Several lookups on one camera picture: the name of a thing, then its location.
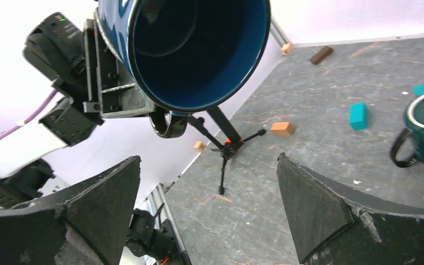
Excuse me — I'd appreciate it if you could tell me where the teal block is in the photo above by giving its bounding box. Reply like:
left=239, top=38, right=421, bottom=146
left=349, top=102, right=369, bottom=130

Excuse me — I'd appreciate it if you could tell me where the wooden cube by rail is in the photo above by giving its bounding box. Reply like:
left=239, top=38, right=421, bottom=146
left=193, top=141, right=206, bottom=152

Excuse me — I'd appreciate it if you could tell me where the corner wooden cube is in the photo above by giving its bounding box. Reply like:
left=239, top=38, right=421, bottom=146
left=280, top=43, right=293, bottom=56

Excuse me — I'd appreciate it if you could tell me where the wooden block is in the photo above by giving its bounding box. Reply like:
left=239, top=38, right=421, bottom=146
left=271, top=121, right=295, bottom=136

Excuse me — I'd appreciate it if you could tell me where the navy blue mug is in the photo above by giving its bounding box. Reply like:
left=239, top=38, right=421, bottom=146
left=97, top=1, right=271, bottom=138

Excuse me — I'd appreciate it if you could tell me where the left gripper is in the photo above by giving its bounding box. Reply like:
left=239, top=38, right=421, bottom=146
left=83, top=11, right=157, bottom=119

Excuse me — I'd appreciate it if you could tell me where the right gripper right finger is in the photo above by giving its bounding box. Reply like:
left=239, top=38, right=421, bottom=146
left=277, top=153, right=424, bottom=264

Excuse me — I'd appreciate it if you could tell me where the teal cube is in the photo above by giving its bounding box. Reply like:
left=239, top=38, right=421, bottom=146
left=412, top=83, right=424, bottom=97

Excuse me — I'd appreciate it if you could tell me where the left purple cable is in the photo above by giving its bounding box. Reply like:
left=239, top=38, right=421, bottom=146
left=0, top=89, right=59, bottom=156

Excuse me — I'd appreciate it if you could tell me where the brown block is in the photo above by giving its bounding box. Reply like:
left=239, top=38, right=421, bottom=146
left=310, top=46, right=333, bottom=65

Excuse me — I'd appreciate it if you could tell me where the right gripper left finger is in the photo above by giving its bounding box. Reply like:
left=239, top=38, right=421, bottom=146
left=0, top=156, right=141, bottom=264

